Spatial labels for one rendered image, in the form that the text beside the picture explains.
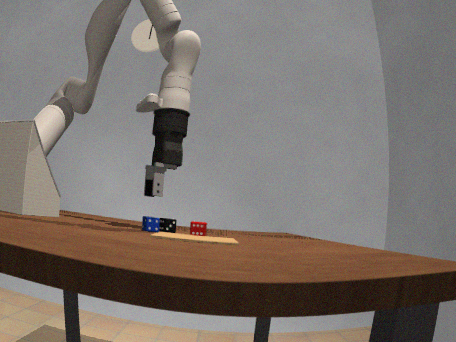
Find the red die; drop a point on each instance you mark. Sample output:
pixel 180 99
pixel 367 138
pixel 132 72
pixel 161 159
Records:
pixel 198 228

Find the black die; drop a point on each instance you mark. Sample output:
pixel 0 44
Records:
pixel 168 225

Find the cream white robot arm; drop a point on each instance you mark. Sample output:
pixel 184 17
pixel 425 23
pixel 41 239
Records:
pixel 184 48

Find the tan square mat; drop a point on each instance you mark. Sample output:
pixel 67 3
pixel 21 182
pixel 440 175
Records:
pixel 203 239

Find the blue die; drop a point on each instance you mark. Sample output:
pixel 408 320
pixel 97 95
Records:
pixel 150 224

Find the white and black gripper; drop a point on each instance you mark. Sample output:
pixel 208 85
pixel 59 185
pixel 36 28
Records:
pixel 171 111

